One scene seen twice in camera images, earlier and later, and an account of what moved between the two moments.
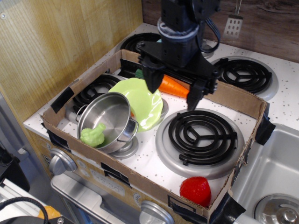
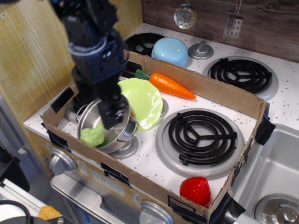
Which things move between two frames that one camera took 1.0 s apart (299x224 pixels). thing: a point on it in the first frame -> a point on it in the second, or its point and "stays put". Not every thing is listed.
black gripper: [185, 58] -> [97, 63]
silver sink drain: [277, 208] stays put
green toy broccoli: [93, 137] stays put
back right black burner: [248, 73] stays put
